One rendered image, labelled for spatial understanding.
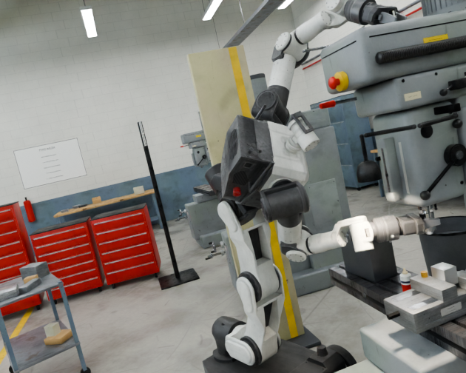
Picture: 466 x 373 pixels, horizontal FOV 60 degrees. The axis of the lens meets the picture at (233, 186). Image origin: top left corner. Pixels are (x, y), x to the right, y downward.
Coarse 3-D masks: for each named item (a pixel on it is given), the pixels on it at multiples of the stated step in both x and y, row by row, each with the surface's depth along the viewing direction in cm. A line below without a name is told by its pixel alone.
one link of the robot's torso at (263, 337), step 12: (240, 288) 176; (252, 288) 172; (252, 300) 173; (264, 300) 180; (276, 300) 182; (252, 312) 175; (264, 312) 183; (276, 312) 184; (252, 324) 184; (264, 324) 178; (276, 324) 186; (252, 336) 187; (264, 336) 181; (276, 336) 188; (252, 348) 185; (264, 348) 185; (276, 348) 191; (264, 360) 188
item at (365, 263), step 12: (348, 240) 184; (348, 252) 186; (360, 252) 177; (372, 252) 171; (384, 252) 173; (348, 264) 189; (360, 264) 180; (372, 264) 172; (384, 264) 173; (360, 276) 182; (372, 276) 173; (384, 276) 174
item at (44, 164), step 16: (48, 144) 935; (64, 144) 944; (16, 160) 920; (32, 160) 928; (48, 160) 937; (64, 160) 946; (80, 160) 955; (32, 176) 930; (48, 176) 939; (64, 176) 948; (80, 176) 957
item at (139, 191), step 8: (136, 192) 928; (144, 192) 929; (152, 192) 917; (96, 200) 937; (112, 200) 923; (120, 200) 899; (152, 200) 985; (80, 208) 903; (88, 208) 883; (56, 216) 867; (152, 216) 988; (160, 216) 927; (160, 224) 928
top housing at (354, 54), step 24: (384, 24) 118; (408, 24) 120; (432, 24) 122; (456, 24) 124; (336, 48) 129; (360, 48) 118; (384, 48) 118; (336, 72) 132; (360, 72) 120; (384, 72) 119; (408, 72) 121
